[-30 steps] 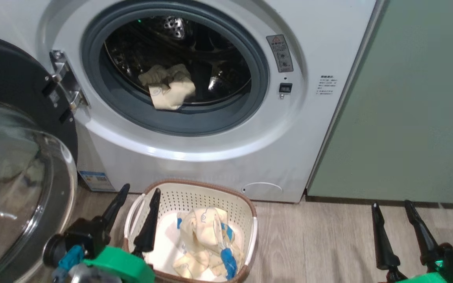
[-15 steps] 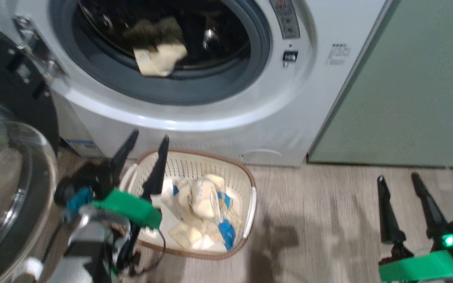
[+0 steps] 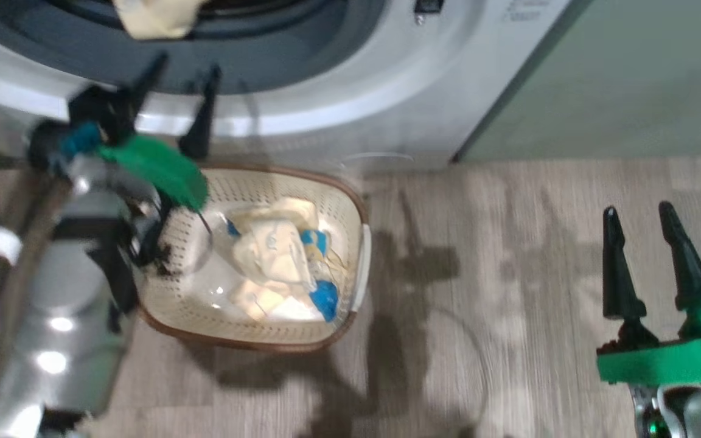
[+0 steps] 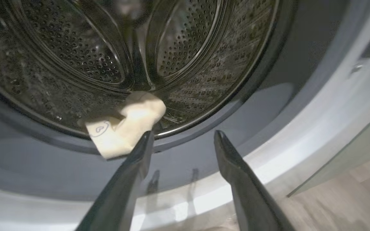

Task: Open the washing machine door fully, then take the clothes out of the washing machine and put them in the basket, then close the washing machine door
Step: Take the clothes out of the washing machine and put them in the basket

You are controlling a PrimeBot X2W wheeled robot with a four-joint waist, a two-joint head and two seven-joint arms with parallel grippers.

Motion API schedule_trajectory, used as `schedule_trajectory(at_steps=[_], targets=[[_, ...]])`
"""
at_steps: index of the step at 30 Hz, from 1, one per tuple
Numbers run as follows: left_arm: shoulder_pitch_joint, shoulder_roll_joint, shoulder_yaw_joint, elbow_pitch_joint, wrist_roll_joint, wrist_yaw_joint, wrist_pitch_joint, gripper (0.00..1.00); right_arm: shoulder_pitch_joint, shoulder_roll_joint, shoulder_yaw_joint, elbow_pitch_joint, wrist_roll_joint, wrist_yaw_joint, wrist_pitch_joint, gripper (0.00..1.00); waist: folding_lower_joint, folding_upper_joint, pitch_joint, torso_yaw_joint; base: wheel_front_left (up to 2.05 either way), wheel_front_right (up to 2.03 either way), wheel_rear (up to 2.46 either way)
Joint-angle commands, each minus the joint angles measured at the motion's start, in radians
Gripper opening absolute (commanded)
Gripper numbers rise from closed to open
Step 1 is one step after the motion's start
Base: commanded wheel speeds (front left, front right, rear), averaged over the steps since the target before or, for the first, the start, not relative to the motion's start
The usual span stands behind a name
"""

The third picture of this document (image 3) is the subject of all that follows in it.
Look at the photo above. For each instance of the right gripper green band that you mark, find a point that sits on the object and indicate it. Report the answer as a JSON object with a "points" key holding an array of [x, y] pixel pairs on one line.
{"points": [[667, 362]]}

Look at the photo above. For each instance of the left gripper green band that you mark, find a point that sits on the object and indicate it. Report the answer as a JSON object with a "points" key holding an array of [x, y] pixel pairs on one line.
{"points": [[156, 167]]}

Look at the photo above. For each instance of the beige cloth garment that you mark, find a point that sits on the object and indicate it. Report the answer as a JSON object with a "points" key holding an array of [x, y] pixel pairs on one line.
{"points": [[156, 18]]}

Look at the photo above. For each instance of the cream and blue clothes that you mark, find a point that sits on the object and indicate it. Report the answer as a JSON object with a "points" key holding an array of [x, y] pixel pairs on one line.
{"points": [[277, 255]]}

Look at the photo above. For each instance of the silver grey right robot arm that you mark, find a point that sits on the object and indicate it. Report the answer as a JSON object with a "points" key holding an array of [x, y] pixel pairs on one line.
{"points": [[691, 413]]}

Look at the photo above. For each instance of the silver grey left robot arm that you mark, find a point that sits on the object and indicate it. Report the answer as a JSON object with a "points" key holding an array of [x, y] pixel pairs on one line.
{"points": [[64, 304]]}

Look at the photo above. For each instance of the white front-load washing machine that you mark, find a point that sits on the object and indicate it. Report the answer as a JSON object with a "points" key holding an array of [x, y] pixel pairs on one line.
{"points": [[338, 91]]}

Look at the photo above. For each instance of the cream perforated basket brown rim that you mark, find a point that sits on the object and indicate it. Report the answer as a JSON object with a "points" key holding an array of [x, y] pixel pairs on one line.
{"points": [[326, 207]]}

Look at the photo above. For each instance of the large pale green cabinet panel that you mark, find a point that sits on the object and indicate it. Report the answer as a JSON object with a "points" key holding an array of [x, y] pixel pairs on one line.
{"points": [[630, 73]]}

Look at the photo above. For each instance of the round white filter cover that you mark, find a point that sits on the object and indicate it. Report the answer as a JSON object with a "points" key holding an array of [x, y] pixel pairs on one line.
{"points": [[381, 161]]}

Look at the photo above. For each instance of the small printed text label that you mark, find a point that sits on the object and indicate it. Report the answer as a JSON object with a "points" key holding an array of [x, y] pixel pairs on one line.
{"points": [[521, 9]]}

